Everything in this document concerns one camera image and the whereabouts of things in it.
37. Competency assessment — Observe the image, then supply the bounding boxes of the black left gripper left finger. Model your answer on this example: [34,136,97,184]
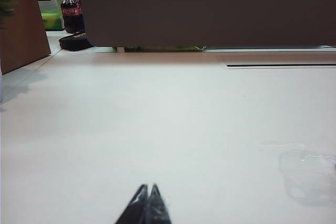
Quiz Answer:
[114,184,149,224]

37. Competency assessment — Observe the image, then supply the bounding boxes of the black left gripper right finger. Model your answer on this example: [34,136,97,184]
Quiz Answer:
[142,183,172,224]

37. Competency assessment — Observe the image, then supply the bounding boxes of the cola bottle with red cap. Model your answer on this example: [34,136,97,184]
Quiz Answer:
[60,0,86,34]

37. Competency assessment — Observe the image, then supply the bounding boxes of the black zip pouch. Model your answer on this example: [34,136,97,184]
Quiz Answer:
[58,31,94,51]

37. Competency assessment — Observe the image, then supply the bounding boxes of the green tissue box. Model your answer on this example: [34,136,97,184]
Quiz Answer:
[41,10,65,31]

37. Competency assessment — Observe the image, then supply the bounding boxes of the grey-brown desk partition panel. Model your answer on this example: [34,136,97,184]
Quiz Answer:
[76,0,336,51]

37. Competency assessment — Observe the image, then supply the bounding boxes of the brown cardboard box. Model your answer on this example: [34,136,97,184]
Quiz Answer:
[0,0,52,75]

